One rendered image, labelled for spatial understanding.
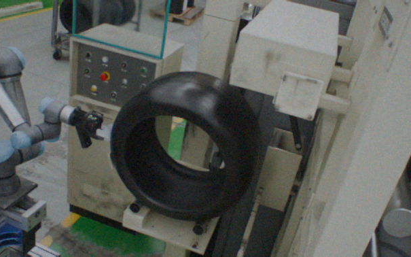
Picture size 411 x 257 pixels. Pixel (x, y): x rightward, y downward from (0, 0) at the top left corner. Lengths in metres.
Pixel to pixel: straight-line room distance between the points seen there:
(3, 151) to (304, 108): 1.43
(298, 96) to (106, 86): 1.69
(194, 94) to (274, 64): 0.46
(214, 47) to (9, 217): 1.23
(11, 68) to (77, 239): 1.33
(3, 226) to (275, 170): 1.29
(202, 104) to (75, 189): 1.68
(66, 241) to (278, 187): 1.56
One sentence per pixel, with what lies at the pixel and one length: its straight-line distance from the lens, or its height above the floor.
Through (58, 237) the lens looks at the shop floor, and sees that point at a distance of 2.95.
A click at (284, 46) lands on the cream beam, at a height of 1.77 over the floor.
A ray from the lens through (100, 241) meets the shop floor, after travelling 2.92.
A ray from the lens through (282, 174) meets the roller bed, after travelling 1.84.
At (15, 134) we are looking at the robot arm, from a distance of 1.83.
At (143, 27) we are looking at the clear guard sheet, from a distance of 2.29.
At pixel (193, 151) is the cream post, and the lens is 1.97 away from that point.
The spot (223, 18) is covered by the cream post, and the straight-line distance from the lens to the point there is 1.72.
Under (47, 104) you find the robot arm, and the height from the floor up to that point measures 1.21.
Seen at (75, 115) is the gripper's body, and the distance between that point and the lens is 1.80.
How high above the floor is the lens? 2.04
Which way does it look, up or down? 28 degrees down
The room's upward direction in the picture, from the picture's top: 11 degrees clockwise
